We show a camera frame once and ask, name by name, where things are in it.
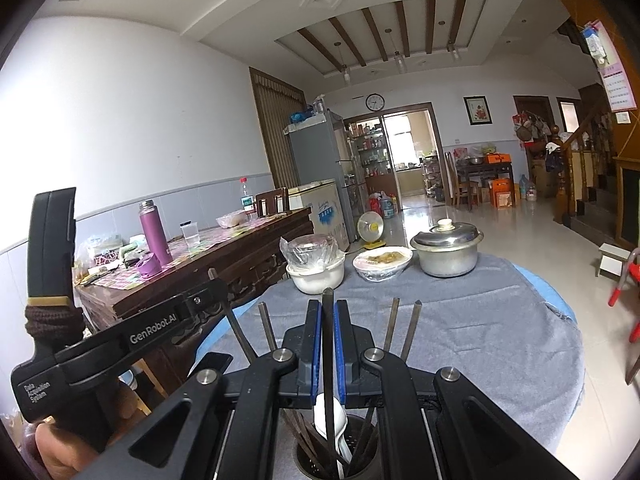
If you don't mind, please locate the carved wooden sideboard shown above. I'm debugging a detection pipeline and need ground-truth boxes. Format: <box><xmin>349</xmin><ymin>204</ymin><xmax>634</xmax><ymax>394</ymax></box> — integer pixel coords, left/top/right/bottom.
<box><xmin>75</xmin><ymin>207</ymin><xmax>316</xmax><ymax>396</ymax></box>

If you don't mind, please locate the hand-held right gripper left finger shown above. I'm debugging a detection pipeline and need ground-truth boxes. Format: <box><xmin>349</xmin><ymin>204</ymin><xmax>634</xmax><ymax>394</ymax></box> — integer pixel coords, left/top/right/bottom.
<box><xmin>80</xmin><ymin>299</ymin><xmax>323</xmax><ymax>480</ymax></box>

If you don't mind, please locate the glass display cabinet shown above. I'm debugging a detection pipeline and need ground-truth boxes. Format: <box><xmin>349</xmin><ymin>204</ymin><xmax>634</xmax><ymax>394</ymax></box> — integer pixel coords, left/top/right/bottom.
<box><xmin>345</xmin><ymin>120</ymin><xmax>396</xmax><ymax>196</ymax></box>

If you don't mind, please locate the orange crate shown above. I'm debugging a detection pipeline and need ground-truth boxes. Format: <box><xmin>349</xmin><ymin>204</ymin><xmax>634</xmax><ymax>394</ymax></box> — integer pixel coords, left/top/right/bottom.
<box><xmin>490</xmin><ymin>177</ymin><xmax>516</xmax><ymax>208</ymax></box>

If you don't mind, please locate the purple thermos lid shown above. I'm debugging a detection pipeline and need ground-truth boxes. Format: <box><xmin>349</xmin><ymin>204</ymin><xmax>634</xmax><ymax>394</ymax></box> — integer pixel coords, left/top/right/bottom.
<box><xmin>136</xmin><ymin>254</ymin><xmax>163</xmax><ymax>278</ymax></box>

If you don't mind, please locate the plastic wrapped bowl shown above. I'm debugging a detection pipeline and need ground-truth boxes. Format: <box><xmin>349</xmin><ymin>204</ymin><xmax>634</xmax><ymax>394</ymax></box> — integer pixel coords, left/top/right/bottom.
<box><xmin>279</xmin><ymin>234</ymin><xmax>346</xmax><ymax>273</ymax></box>

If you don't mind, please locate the white step stool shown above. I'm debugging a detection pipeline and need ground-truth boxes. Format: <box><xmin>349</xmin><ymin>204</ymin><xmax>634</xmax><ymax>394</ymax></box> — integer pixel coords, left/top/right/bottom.
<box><xmin>596</xmin><ymin>243</ymin><xmax>632</xmax><ymax>278</ymax></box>

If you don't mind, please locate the framed wall picture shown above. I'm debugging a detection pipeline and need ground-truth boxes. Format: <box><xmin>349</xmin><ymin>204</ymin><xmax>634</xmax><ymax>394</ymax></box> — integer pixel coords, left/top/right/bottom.
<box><xmin>463</xmin><ymin>96</ymin><xmax>490</xmax><ymax>126</ymax></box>

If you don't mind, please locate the wrapped plate of food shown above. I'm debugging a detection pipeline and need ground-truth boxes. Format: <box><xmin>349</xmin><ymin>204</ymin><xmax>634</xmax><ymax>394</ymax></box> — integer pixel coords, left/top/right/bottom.
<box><xmin>352</xmin><ymin>246</ymin><xmax>414</xmax><ymax>283</ymax></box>

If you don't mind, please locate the large white bowl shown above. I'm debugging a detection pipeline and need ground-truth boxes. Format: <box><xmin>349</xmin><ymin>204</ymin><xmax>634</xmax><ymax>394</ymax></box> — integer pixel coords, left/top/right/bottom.
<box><xmin>286</xmin><ymin>257</ymin><xmax>347</xmax><ymax>296</ymax></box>

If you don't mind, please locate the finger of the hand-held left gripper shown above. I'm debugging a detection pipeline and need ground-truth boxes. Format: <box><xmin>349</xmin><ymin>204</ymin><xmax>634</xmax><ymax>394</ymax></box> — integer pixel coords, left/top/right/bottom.
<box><xmin>175</xmin><ymin>277</ymin><xmax>238</xmax><ymax>323</ymax></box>
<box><xmin>187</xmin><ymin>351</ymin><xmax>235</xmax><ymax>386</ymax></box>

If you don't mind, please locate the metal pot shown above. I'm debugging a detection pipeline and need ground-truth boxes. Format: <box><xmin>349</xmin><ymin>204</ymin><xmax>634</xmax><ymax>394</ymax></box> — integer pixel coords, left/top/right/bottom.
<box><xmin>415</xmin><ymin>242</ymin><xmax>482</xmax><ymax>278</ymax></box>

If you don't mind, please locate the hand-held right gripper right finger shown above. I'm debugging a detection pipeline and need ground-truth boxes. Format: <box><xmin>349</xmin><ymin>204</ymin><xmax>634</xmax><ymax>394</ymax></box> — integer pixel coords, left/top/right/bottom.
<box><xmin>335</xmin><ymin>299</ymin><xmax>581</xmax><ymax>480</ymax></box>

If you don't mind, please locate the white chest freezer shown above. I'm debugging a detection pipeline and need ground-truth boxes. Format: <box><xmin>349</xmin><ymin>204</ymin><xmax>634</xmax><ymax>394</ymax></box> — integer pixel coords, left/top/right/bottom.
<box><xmin>290</xmin><ymin>180</ymin><xmax>351</xmax><ymax>251</ymax></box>

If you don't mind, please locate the wooden staircase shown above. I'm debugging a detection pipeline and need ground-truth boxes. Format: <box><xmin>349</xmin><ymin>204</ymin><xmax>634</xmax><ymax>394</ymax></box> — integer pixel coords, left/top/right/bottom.
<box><xmin>552</xmin><ymin>85</ymin><xmax>640</xmax><ymax>251</ymax></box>

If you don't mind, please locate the black post with brown wrap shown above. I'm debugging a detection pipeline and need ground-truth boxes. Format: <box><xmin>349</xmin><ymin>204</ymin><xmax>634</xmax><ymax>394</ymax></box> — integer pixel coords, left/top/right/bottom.
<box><xmin>24</xmin><ymin>187</ymin><xmax>87</xmax><ymax>343</ymax></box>

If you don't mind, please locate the person's left hand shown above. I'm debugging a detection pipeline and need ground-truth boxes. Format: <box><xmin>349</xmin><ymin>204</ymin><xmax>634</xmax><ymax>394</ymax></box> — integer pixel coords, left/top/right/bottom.
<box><xmin>32</xmin><ymin>377</ymin><xmax>153</xmax><ymax>480</ymax></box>

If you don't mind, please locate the wooden dining table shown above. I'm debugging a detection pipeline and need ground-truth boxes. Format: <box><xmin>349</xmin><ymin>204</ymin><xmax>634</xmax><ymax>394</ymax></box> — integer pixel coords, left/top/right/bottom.
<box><xmin>452</xmin><ymin>160</ymin><xmax>516</xmax><ymax>206</ymax></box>

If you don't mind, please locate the purple thermos bottle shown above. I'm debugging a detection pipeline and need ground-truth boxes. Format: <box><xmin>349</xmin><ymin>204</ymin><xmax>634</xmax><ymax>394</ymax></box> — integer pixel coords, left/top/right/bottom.
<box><xmin>139</xmin><ymin>200</ymin><xmax>174</xmax><ymax>267</ymax></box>

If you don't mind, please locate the metal pot lid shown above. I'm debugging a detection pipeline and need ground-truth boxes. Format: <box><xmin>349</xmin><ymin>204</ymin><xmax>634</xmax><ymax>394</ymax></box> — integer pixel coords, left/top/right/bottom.
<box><xmin>410</xmin><ymin>218</ymin><xmax>485</xmax><ymax>252</ymax></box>

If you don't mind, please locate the red plastic stool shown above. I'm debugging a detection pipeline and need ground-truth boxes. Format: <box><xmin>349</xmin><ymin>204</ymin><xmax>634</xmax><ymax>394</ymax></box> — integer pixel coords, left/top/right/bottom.
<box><xmin>607</xmin><ymin>247</ymin><xmax>640</xmax><ymax>341</ymax></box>

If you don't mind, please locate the dark metal chopstick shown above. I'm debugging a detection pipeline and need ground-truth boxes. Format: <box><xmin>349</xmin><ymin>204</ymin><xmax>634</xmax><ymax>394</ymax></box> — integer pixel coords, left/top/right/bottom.
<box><xmin>400</xmin><ymin>300</ymin><xmax>422</xmax><ymax>363</ymax></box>
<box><xmin>384</xmin><ymin>297</ymin><xmax>401</xmax><ymax>352</ymax></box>
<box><xmin>207</xmin><ymin>268</ymin><xmax>258</xmax><ymax>361</ymax></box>
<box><xmin>257</xmin><ymin>302</ymin><xmax>276</xmax><ymax>352</ymax></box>
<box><xmin>322</xmin><ymin>287</ymin><xmax>336</xmax><ymax>438</ymax></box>

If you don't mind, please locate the plastic water bottle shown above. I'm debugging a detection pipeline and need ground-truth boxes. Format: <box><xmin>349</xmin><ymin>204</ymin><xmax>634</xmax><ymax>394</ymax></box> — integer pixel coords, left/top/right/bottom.
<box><xmin>240</xmin><ymin>176</ymin><xmax>256</xmax><ymax>221</ymax></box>

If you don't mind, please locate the wooden chair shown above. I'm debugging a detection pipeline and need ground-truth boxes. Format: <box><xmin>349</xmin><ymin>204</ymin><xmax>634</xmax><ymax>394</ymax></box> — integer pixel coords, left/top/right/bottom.
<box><xmin>255</xmin><ymin>187</ymin><xmax>291</xmax><ymax>218</ymax></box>

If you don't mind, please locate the round electric fan heater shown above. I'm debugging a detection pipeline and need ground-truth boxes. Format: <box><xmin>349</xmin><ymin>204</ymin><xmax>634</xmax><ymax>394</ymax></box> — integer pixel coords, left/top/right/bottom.
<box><xmin>356</xmin><ymin>211</ymin><xmax>387</xmax><ymax>251</ymax></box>

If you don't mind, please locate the blue table cover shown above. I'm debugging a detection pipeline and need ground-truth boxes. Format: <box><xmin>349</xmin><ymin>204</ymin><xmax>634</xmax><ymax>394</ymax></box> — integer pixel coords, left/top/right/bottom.
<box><xmin>515</xmin><ymin>265</ymin><xmax>583</xmax><ymax>321</ymax></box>

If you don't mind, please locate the wall calendar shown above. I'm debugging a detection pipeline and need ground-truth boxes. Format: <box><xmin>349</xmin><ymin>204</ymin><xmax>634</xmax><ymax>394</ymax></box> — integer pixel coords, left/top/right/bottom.
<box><xmin>581</xmin><ymin>20</ymin><xmax>638</xmax><ymax>112</ymax></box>

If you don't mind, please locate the metal utensil holder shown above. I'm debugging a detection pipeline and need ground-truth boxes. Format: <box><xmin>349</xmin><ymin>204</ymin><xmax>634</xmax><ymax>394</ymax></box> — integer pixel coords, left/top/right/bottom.
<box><xmin>292</xmin><ymin>410</ymin><xmax>388</xmax><ymax>480</ymax></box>

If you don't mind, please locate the grey tablecloth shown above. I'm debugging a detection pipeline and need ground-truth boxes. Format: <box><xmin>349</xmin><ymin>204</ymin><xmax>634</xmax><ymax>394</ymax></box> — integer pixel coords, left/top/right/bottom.
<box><xmin>200</xmin><ymin>252</ymin><xmax>586</xmax><ymax>456</ymax></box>

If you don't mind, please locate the white plastic spoon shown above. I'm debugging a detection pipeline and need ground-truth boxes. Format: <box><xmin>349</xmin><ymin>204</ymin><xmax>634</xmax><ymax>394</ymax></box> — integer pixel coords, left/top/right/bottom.
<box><xmin>314</xmin><ymin>394</ymin><xmax>353</xmax><ymax>466</ymax></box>

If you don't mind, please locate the grey refrigerator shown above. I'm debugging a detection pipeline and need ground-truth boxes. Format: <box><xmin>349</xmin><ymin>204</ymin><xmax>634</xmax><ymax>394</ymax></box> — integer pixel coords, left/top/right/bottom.
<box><xmin>286</xmin><ymin>110</ymin><xmax>371</xmax><ymax>211</ymax></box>

